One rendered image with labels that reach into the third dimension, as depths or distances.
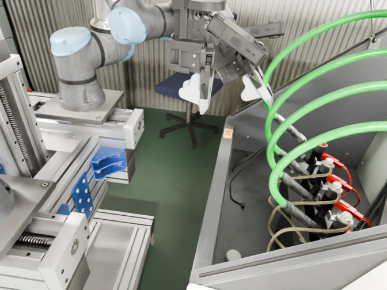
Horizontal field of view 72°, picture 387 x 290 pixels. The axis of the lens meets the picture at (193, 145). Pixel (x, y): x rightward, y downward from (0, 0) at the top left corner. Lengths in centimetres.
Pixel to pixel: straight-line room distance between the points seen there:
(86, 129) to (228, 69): 56
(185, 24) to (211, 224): 45
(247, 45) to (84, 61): 57
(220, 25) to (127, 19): 22
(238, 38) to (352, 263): 38
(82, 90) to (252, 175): 66
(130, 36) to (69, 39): 31
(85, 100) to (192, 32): 55
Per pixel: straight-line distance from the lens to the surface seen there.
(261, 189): 98
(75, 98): 94
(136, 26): 63
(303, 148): 45
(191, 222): 188
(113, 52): 97
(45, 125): 107
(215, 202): 73
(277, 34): 63
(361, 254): 47
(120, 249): 154
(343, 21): 63
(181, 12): 49
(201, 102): 52
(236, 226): 85
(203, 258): 64
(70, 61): 91
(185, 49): 48
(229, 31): 48
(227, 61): 64
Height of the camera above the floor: 149
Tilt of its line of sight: 36 degrees down
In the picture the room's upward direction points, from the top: 5 degrees clockwise
